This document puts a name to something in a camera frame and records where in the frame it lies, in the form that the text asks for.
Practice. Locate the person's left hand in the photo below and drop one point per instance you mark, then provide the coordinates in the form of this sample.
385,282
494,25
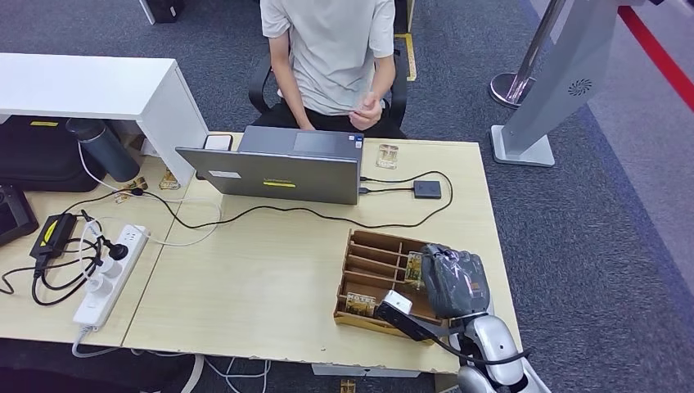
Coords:
367,113

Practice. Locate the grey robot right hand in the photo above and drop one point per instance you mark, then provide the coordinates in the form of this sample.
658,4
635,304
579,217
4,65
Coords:
455,282

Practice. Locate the wooden card organizer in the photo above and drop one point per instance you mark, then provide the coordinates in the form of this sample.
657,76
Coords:
374,260

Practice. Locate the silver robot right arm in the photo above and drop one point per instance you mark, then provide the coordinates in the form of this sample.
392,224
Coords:
493,341

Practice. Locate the person's left forearm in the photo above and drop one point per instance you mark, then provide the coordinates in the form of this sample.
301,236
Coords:
384,78

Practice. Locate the person's right forearm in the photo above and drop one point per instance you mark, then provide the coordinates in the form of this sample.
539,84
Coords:
290,97

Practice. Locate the person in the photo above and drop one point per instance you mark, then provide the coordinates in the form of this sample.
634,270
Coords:
331,54

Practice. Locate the small black card reader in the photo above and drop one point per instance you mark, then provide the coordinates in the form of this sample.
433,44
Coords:
427,189

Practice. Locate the grey laptop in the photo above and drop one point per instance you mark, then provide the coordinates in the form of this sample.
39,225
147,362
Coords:
282,173

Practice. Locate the black office chair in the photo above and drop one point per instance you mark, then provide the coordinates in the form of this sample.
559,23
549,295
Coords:
257,87

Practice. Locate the white smartphone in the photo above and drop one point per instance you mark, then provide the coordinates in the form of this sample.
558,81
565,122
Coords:
218,142

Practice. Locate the grey kiosk stand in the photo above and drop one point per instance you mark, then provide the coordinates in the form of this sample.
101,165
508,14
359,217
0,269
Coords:
564,81

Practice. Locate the small yellow packet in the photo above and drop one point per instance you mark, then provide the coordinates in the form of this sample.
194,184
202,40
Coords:
169,181
133,187

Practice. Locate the black box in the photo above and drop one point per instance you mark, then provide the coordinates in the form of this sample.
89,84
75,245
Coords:
162,10

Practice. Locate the dark grey water bottle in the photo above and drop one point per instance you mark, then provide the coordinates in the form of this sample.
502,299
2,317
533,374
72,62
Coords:
104,149

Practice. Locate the white desk shelf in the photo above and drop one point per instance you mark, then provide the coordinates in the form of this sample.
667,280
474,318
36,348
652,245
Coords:
97,87

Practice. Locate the black plug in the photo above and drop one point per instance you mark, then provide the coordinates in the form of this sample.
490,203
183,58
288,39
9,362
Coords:
117,250

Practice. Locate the white power strip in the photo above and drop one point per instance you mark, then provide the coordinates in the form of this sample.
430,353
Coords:
118,272

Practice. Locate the white plug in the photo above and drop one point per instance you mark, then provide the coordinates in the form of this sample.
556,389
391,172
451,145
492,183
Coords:
99,285
110,267

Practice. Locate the black bag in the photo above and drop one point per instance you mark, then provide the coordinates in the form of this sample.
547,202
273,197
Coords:
38,157

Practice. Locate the black power adapter yellow label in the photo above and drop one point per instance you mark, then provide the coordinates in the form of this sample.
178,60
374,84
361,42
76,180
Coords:
52,235

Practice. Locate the black tablet device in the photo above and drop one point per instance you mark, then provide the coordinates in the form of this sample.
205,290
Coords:
12,215

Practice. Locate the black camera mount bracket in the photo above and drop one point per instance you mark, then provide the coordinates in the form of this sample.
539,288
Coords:
406,324

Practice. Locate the silver stanchion post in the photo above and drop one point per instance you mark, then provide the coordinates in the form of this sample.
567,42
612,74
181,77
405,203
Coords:
528,59

